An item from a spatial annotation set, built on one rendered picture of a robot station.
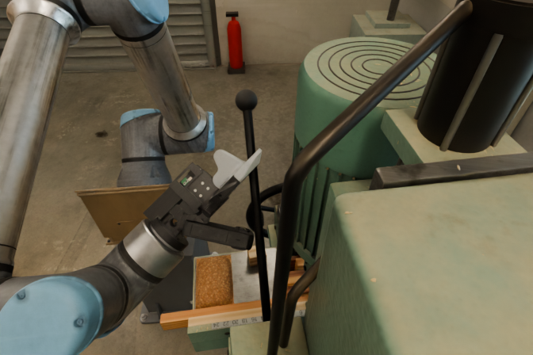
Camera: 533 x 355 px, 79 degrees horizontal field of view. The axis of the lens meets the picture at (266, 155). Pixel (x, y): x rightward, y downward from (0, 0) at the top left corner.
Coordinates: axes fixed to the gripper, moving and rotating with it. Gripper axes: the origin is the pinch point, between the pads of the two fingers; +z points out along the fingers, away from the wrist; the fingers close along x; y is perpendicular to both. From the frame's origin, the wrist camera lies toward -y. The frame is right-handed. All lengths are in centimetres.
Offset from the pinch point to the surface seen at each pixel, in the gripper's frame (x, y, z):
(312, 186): -14.8, -7.4, -0.2
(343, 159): -21.3, -6.8, 3.1
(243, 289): 27.4, -19.0, -22.8
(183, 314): 20.6, -11.5, -34.1
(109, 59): 287, 193, 0
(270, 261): 31.6, -20.2, -13.9
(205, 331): 16.6, -16.5, -32.1
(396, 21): 175, 2, 175
